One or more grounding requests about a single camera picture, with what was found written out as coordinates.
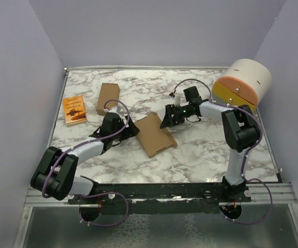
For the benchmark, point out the orange book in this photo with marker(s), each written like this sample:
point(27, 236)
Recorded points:
point(74, 111)

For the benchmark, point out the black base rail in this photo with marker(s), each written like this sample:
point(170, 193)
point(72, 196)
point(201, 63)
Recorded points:
point(160, 198)

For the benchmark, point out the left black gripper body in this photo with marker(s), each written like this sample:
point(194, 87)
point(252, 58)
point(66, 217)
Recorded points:
point(120, 137)

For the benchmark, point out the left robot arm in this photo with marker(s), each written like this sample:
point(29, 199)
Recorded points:
point(55, 175)

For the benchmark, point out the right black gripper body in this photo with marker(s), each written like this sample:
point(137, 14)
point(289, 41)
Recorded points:
point(183, 112)

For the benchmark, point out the small folded cardboard box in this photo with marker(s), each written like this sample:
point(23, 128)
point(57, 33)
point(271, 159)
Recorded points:
point(108, 92)

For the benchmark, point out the white cylinder with coloured base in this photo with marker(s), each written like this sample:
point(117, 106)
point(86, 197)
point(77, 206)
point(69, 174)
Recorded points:
point(245, 82)

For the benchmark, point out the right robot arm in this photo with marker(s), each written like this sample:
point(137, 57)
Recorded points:
point(241, 130)

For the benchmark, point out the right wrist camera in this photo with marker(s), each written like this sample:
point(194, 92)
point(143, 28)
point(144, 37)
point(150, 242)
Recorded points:
point(176, 97)

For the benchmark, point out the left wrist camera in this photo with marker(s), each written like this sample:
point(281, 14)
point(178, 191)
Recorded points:
point(115, 109)

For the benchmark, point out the brown cardboard box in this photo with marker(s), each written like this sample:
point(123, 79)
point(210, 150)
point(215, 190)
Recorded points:
point(153, 139)

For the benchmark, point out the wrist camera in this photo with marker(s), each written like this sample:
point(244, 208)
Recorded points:
point(176, 97)
point(115, 109)

